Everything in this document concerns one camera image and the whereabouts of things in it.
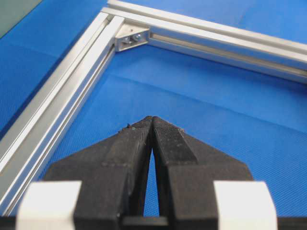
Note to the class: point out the aluminium extrusion frame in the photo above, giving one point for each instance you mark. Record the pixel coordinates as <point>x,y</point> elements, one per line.
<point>256,36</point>

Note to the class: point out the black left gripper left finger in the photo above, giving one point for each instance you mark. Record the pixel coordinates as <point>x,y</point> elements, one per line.
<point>93,188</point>

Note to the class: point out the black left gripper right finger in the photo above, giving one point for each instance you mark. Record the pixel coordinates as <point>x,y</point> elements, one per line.
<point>202,188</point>

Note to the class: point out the silver corner bracket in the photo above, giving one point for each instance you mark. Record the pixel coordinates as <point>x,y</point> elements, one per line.
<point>130,36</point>

